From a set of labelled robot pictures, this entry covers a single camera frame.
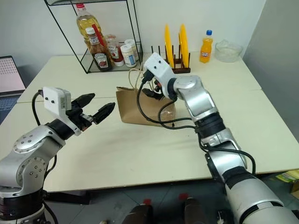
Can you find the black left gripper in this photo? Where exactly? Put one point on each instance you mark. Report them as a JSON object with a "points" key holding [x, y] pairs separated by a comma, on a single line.
{"points": [[78, 116]]}

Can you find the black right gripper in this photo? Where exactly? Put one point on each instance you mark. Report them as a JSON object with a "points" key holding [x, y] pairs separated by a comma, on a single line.
{"points": [[157, 86]]}

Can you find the brown paper bag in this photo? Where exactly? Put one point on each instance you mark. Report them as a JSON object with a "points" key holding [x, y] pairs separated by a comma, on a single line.
{"points": [[133, 107]]}

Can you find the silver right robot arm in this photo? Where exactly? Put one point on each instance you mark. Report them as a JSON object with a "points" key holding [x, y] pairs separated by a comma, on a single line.
{"points": [[201, 98]]}

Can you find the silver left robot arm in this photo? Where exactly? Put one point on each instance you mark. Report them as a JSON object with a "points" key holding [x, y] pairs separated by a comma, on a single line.
{"points": [[23, 158]]}

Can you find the dark wooden plate rack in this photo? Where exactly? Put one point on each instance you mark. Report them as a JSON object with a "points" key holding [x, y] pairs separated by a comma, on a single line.
{"points": [[181, 69]]}

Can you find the white jar with red lid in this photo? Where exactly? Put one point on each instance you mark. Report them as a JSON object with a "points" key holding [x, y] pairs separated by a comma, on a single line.
{"points": [[129, 57]]}

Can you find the large Heinz ketchup bottle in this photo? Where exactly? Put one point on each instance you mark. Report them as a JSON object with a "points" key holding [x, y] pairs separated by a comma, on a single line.
{"points": [[101, 56]]}

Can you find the yellow plate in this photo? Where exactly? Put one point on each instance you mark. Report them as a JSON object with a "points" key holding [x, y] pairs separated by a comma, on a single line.
{"points": [[168, 44], [183, 42]]}

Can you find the small upside-down ketchup bottle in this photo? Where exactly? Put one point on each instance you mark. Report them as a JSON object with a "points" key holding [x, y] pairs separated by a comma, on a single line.
{"points": [[114, 52]]}

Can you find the orange soda bottle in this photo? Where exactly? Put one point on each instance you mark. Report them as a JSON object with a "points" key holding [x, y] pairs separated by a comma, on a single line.
{"points": [[206, 50]]}

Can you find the cooking oil bottle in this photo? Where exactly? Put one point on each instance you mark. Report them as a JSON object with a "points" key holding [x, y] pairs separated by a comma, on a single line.
{"points": [[84, 25]]}

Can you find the clear glass bowl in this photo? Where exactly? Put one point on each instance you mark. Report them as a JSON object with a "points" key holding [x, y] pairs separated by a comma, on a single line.
{"points": [[227, 52]]}

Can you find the open laptop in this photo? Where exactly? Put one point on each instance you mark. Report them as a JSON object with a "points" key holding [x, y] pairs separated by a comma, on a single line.
{"points": [[10, 74]]}

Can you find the dark rounded shape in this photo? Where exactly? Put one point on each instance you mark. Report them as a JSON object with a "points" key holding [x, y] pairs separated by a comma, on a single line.
{"points": [[140, 213], [192, 210]]}

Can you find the yellow green box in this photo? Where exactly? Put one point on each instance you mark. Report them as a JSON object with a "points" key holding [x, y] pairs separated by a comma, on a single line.
{"points": [[288, 176]]}

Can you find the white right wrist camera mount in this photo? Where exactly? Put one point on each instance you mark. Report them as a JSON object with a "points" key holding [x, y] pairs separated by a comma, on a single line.
{"points": [[158, 67]]}

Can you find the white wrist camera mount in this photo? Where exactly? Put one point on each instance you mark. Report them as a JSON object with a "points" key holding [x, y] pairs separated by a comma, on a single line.
{"points": [[158, 67], [54, 99]]}

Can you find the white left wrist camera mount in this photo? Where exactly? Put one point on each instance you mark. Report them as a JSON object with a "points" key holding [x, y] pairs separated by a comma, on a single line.
{"points": [[54, 99]]}

